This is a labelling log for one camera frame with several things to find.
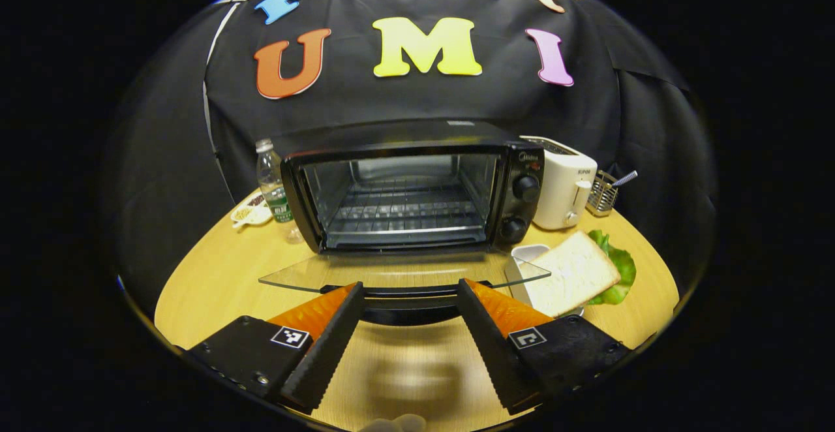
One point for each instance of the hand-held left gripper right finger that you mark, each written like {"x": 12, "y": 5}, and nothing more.
{"x": 489, "y": 347}

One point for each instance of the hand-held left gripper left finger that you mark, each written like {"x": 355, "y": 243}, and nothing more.
{"x": 329, "y": 354}

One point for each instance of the lettuce sandwich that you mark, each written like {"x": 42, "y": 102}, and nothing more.
{"x": 567, "y": 275}

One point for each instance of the black electric oven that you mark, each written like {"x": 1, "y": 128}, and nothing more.
{"x": 391, "y": 133}

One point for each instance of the white rectangular tray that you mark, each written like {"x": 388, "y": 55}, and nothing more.
{"x": 522, "y": 256}

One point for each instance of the white dish of seeds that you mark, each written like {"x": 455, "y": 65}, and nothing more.
{"x": 251, "y": 213}

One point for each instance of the white toaster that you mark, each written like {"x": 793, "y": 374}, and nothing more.
{"x": 554, "y": 190}

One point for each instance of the clear plastic water bottle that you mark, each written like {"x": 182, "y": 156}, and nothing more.
{"x": 273, "y": 187}

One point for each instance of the metal spoon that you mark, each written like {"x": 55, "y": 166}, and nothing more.
{"x": 625, "y": 177}

